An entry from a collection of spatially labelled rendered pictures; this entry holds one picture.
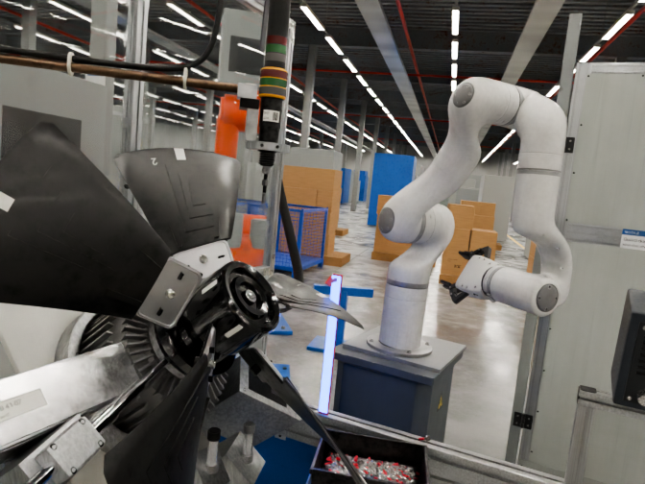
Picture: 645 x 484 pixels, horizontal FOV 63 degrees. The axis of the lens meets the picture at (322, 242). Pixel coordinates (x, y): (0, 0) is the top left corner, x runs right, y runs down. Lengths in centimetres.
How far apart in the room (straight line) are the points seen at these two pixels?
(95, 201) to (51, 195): 5
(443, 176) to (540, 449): 168
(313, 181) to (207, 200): 805
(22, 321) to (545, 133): 102
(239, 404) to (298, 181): 819
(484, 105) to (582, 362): 159
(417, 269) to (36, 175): 104
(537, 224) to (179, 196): 73
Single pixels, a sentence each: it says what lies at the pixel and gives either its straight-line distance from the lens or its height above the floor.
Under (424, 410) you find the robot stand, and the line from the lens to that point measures 148.
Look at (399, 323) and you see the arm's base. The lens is 150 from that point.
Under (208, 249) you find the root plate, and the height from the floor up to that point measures 127.
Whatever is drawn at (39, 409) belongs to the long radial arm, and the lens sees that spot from 71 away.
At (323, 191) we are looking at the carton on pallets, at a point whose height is 121.
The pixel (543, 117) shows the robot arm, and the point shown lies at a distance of 123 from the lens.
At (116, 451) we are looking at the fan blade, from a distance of 54.
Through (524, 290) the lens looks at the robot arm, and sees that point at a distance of 120.
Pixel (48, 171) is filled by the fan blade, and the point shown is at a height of 138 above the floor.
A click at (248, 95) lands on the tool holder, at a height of 152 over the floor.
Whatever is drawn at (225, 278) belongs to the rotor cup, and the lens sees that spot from 75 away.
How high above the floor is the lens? 140
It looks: 7 degrees down
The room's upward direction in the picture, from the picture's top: 6 degrees clockwise
